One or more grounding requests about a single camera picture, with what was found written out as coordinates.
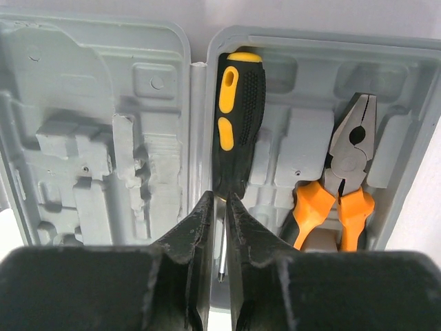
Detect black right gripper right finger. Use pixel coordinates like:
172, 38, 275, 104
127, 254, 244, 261
226, 193, 440, 330

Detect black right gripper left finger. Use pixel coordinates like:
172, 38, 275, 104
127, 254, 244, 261
1, 191, 214, 330

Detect orange black pliers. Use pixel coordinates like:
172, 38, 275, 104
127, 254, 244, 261
279, 92, 377, 252

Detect grey plastic tool case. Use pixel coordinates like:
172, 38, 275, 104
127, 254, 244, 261
1, 13, 440, 250

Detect screwdriver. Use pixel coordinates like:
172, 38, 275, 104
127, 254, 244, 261
212, 52, 266, 283

